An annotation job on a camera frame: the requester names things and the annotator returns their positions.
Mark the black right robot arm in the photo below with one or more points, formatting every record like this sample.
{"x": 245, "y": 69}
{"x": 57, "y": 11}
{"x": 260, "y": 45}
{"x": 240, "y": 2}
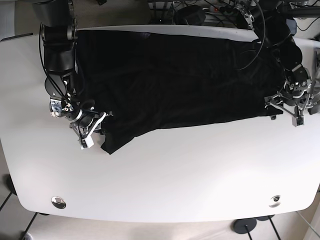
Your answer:
{"x": 57, "y": 50}

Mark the grey shoe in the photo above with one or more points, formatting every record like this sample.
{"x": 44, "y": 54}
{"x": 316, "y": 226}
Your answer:
{"x": 27, "y": 236}

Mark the black left table leg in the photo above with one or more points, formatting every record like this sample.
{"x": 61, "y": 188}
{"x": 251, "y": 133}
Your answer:
{"x": 8, "y": 182}

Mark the black round stand base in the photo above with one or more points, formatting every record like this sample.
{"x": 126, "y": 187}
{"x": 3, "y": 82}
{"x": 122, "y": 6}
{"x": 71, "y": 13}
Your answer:
{"x": 244, "y": 226}

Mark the right silver table grommet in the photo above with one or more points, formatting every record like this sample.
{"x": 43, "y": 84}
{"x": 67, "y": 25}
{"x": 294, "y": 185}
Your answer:
{"x": 274, "y": 201}

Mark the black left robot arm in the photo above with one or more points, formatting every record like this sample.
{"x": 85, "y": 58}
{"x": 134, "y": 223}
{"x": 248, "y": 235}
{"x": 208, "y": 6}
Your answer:
{"x": 273, "y": 21}

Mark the black T-shirt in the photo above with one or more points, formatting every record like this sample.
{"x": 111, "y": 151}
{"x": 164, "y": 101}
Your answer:
{"x": 151, "y": 81}

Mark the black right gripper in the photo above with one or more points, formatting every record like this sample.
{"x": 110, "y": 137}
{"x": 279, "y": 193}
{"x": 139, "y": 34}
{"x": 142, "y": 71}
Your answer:
{"x": 88, "y": 122}

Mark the grey T-shirt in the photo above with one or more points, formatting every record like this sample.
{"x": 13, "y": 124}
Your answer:
{"x": 315, "y": 86}

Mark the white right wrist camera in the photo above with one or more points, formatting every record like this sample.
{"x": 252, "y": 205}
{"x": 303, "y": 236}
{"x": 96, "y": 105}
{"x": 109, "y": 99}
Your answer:
{"x": 86, "y": 140}

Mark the silver table grommet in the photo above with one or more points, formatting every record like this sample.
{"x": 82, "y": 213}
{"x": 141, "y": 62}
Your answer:
{"x": 58, "y": 202}
{"x": 274, "y": 201}

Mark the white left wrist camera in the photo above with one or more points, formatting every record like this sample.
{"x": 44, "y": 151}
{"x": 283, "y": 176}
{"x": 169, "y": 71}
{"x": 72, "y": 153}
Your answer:
{"x": 298, "y": 121}

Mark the left silver table grommet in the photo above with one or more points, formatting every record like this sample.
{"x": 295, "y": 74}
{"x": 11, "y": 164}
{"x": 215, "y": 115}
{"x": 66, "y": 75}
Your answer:
{"x": 58, "y": 202}

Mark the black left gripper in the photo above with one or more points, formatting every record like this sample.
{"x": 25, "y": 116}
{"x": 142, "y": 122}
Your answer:
{"x": 308, "y": 101}

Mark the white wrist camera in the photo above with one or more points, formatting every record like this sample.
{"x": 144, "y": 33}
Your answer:
{"x": 298, "y": 121}
{"x": 86, "y": 140}

